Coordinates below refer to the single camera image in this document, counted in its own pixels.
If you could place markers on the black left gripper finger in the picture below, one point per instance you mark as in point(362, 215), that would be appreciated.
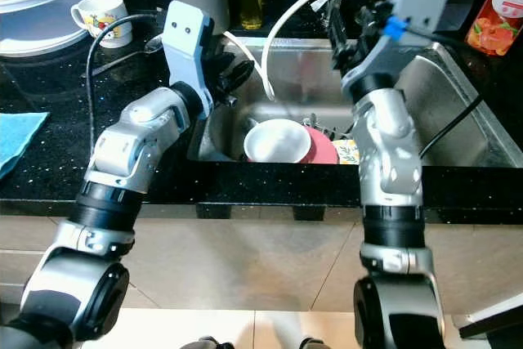
point(241, 78)

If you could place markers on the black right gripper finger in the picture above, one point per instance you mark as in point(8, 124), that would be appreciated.
point(337, 26)

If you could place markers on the white bowl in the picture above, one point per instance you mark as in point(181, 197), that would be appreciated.
point(276, 140)

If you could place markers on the red plate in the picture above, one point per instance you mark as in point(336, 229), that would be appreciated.
point(323, 149)

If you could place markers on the lemon print teal-rimmed plate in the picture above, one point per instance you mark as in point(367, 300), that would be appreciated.
point(347, 153)

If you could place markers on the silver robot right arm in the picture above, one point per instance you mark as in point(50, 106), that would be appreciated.
point(392, 161)

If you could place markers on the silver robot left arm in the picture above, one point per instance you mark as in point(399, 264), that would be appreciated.
point(131, 153)

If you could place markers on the stainless steel sink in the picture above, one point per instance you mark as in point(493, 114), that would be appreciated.
point(294, 87)

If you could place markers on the peach print bottle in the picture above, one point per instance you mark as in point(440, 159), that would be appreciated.
point(494, 26)

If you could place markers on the white cartoon mug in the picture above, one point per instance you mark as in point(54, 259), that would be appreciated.
point(102, 15)

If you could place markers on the blue cloth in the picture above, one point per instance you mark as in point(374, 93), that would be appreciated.
point(16, 140)

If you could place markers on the beige cabinet front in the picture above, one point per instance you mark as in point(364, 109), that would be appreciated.
point(253, 267)

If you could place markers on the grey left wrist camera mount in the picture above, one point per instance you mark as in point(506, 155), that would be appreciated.
point(186, 38)

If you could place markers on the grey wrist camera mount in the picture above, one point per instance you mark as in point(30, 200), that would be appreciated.
point(186, 38)
point(421, 6)

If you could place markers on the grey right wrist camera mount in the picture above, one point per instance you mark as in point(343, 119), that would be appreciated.
point(421, 6)

